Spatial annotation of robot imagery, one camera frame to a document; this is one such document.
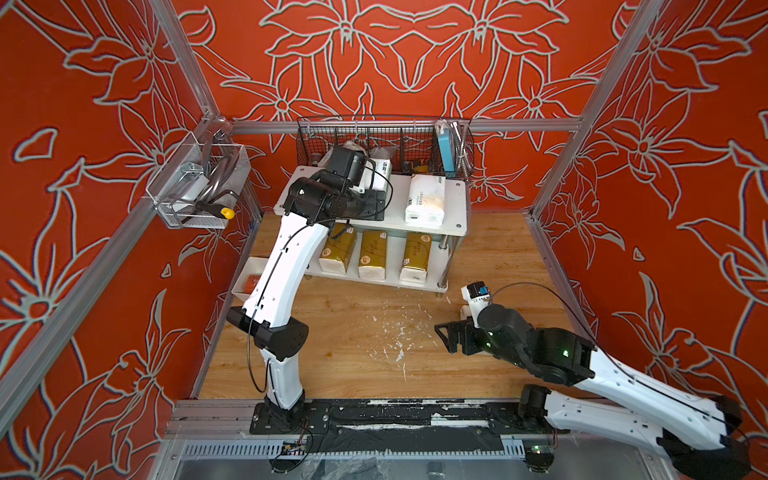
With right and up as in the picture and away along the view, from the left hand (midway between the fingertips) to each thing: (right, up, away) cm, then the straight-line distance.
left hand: (369, 200), depth 71 cm
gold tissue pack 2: (0, -15, +19) cm, 24 cm away
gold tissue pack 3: (+13, -18, +17) cm, 28 cm away
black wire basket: (+14, +22, +26) cm, 37 cm away
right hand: (+18, -30, -3) cm, 35 cm away
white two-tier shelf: (+21, -6, -1) cm, 22 cm away
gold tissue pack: (-11, -13, +21) cm, 27 cm away
